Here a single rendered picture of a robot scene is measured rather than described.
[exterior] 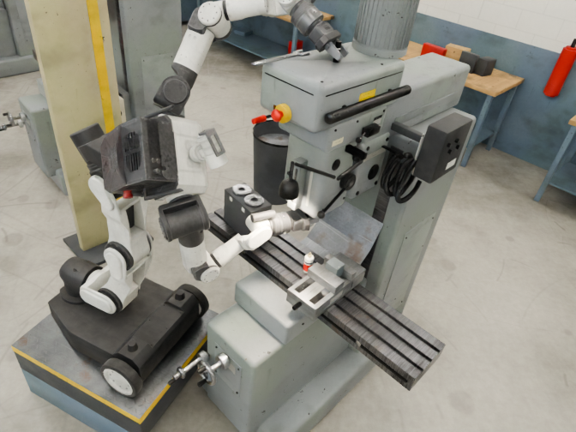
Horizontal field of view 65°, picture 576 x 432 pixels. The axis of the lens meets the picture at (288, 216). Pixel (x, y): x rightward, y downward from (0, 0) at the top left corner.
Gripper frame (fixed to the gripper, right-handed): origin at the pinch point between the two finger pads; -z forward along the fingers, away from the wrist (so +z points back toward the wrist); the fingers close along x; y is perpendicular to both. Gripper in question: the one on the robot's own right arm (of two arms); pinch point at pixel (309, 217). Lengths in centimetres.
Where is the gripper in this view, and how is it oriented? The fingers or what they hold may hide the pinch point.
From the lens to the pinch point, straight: 189.4
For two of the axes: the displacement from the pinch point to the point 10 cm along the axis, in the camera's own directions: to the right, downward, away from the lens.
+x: -4.5, -5.7, 6.9
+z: -8.9, 1.9, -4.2
